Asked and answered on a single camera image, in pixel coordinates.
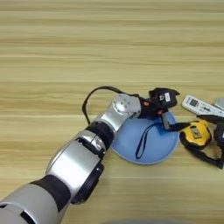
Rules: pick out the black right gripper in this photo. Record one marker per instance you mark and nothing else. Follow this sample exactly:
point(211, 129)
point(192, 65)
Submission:
point(220, 137)

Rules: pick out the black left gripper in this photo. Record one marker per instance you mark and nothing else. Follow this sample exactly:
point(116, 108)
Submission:
point(148, 109)

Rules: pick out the light blue round plate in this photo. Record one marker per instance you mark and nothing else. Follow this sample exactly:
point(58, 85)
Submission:
point(157, 145)

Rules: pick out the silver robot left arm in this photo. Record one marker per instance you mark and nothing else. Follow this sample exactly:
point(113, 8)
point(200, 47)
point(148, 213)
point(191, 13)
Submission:
point(73, 163)

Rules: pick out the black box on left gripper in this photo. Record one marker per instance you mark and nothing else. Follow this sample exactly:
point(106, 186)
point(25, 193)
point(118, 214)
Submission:
point(163, 99)

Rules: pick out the white remote control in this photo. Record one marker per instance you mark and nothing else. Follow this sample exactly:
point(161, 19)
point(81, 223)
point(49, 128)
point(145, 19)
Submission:
point(201, 106)

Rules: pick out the grey flat device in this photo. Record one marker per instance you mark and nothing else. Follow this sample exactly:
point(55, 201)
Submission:
point(220, 103)

